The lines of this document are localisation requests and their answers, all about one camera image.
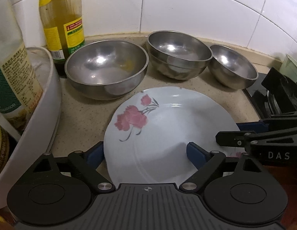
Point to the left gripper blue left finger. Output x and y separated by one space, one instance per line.
95 155

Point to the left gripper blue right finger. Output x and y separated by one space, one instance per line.
197 155

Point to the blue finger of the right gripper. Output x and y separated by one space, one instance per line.
259 126

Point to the pink rose plate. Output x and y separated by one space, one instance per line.
146 139

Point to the steel bowl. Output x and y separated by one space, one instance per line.
231 68
177 55
107 69

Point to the red cloth mat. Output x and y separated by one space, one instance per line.
287 177

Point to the black gas stove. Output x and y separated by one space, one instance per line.
272 94

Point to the green plastic container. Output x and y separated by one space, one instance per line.
289 68

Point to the yellow label vinegar bottle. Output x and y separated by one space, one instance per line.
4 148

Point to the clear white label bottle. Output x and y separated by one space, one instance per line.
20 90

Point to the white rotating condiment tray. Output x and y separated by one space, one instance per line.
39 134

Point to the yellow green label bottle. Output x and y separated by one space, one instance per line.
63 29

